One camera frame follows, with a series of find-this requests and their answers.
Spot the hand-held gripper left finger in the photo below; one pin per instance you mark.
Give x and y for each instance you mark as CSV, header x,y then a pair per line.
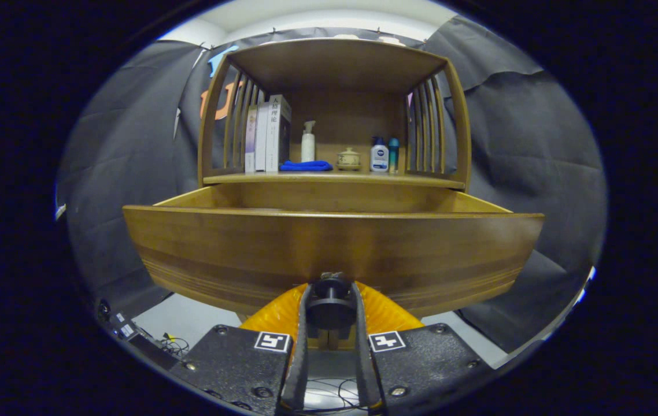
x,y
301,358

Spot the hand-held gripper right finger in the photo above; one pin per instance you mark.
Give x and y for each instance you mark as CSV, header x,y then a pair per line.
x,y
363,358

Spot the black round drawer knob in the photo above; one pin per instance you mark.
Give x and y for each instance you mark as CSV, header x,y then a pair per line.
x,y
331,306

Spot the wooden drawer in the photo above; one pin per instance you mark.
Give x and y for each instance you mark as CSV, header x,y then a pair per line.
x,y
248,248

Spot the wooden countertop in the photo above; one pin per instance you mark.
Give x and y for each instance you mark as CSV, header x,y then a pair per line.
x,y
335,179

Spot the wooden cabinet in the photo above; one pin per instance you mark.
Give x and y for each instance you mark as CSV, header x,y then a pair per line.
x,y
335,63

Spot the black electronics box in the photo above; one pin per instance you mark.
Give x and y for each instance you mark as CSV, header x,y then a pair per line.
x,y
132,335

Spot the blue folded cloth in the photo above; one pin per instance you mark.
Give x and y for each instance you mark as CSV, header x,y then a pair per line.
x,y
306,166

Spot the beige lidded tea bowl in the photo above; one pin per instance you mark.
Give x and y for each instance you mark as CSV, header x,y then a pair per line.
x,y
348,160

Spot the white lotion bottle blue cap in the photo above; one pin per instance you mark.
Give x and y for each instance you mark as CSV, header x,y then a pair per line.
x,y
379,157

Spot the teal bottle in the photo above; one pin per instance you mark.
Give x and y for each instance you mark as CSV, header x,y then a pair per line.
x,y
393,156

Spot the white pump bottle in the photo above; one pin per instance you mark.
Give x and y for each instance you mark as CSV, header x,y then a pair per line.
x,y
307,147

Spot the grey book with dark cover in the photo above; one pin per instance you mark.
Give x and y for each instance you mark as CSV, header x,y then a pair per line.
x,y
274,138

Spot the white book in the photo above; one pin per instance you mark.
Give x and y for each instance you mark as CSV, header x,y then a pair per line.
x,y
261,138

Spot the pale purple book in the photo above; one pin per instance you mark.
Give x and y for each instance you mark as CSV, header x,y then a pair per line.
x,y
250,138

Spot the black backdrop cloth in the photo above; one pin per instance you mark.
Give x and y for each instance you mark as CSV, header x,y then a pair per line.
x,y
537,144

